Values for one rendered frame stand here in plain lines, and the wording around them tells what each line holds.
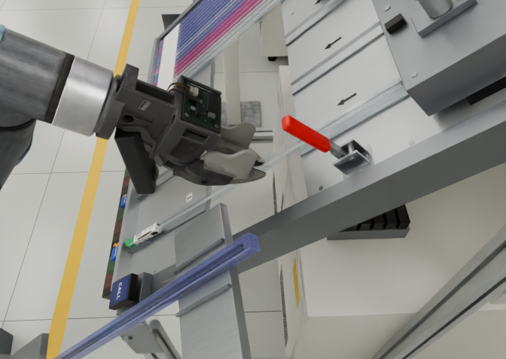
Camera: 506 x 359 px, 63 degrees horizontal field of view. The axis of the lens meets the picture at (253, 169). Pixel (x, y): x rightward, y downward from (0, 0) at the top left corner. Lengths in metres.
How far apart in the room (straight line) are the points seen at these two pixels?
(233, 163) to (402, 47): 0.22
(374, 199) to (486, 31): 0.18
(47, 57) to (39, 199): 1.42
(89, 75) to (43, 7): 2.44
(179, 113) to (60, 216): 1.35
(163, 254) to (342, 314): 0.35
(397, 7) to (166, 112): 0.26
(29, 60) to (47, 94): 0.03
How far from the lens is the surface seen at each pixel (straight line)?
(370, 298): 0.83
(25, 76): 0.44
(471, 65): 0.40
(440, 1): 0.41
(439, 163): 0.42
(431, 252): 0.91
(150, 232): 0.69
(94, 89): 0.44
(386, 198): 0.45
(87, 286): 1.58
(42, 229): 1.75
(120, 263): 0.74
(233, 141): 0.53
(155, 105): 0.44
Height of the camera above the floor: 1.38
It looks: 53 degrees down
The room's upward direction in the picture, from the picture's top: straight up
